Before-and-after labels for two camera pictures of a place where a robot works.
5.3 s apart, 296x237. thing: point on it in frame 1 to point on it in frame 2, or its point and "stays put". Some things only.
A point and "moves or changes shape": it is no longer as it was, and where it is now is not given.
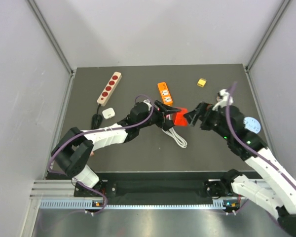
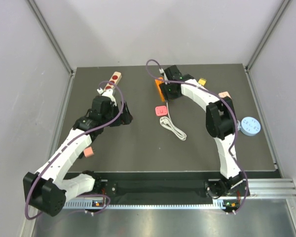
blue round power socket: [252, 124] stays put
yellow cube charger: [201, 83] stays put
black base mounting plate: [185, 189] stays put
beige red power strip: [108, 91] stays put
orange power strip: [165, 93] moves or changes shape
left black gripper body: [157, 118] to [123, 119]
